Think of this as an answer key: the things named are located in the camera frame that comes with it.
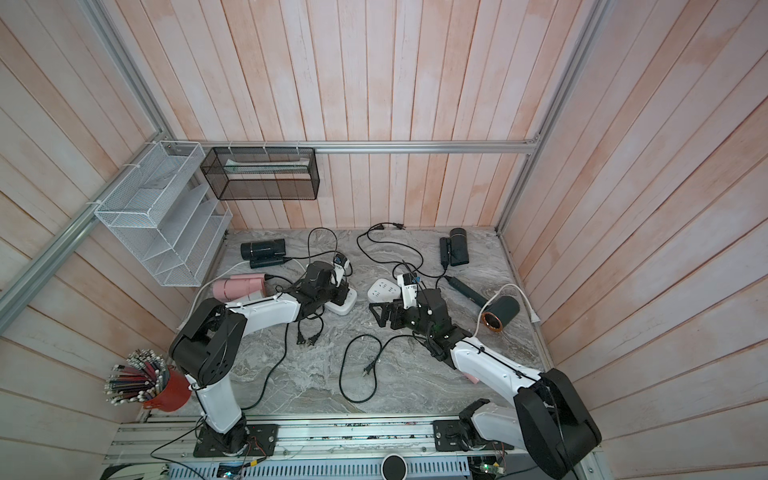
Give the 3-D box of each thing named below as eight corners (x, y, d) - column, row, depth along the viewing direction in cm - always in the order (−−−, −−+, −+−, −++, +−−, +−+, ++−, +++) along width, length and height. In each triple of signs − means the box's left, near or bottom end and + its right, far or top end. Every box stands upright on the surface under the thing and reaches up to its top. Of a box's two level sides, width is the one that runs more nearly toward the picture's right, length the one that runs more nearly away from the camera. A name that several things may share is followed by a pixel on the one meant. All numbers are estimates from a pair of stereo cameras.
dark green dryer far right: (442, 268, 109) (444, 262, 106) (436, 234, 121) (437, 227, 118) (471, 268, 109) (474, 262, 106) (463, 234, 121) (465, 227, 118)
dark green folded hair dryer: (246, 272, 109) (240, 263, 105) (245, 253, 115) (240, 244, 111) (288, 263, 112) (284, 253, 108) (285, 245, 118) (282, 235, 114)
